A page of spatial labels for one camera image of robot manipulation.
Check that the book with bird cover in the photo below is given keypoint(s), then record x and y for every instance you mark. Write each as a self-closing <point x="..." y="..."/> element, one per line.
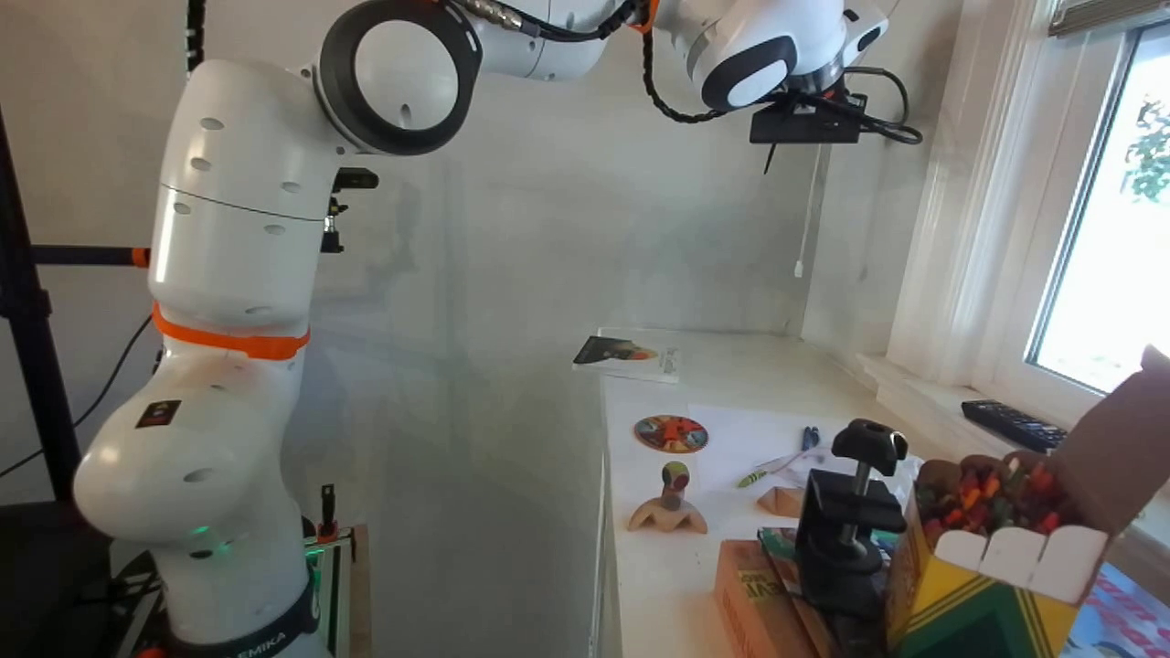
<point x="622" y="356"/>

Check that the white framed window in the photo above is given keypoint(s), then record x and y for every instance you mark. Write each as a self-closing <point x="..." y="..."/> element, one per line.
<point x="973" y="242"/>

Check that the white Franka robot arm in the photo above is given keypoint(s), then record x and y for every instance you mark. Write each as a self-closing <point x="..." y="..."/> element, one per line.
<point x="231" y="222"/>

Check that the reddish wooden box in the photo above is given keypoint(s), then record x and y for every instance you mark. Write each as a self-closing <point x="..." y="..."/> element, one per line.
<point x="763" y="603"/>

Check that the wooden triangle pieces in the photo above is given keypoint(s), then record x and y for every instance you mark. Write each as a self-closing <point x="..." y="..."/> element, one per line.
<point x="780" y="501"/>

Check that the green pen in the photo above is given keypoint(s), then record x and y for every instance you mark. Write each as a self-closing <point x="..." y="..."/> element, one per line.
<point x="769" y="469"/>

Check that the small wooden figure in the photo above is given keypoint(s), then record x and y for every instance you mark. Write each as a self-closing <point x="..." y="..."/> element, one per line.
<point x="666" y="505"/>

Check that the yellow green crayon box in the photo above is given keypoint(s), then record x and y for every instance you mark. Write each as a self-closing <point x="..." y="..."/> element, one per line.
<point x="1012" y="585"/>

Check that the black remote control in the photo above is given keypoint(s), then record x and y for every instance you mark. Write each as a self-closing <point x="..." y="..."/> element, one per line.
<point x="1012" y="424"/>

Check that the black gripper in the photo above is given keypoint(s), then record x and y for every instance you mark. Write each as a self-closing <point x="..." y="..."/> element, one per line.
<point x="822" y="89"/>

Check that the black clamp stand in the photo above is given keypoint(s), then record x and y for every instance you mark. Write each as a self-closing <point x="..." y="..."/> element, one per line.
<point x="855" y="524"/>

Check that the red checkered cloth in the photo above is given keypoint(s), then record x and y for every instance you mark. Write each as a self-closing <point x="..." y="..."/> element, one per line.
<point x="1128" y="623"/>

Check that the colourful round disc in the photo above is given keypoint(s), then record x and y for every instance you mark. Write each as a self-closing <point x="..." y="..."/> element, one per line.
<point x="669" y="433"/>

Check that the black tripod pole with bar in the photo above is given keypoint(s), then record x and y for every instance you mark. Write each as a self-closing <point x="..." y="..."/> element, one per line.
<point x="31" y="316"/>

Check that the green framed panel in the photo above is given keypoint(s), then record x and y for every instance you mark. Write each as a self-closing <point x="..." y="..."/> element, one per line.
<point x="326" y="591"/>

